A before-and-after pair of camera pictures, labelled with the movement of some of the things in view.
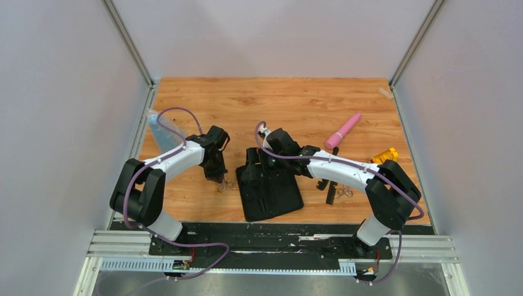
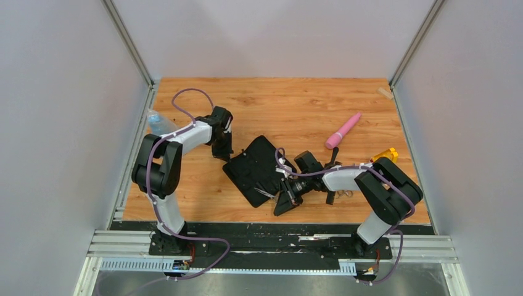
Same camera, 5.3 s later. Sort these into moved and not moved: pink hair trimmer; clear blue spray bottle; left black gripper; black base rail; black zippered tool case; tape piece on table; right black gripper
Moved: left black gripper; right black gripper; black zippered tool case
Not moved: black base rail; pink hair trimmer; tape piece on table; clear blue spray bottle
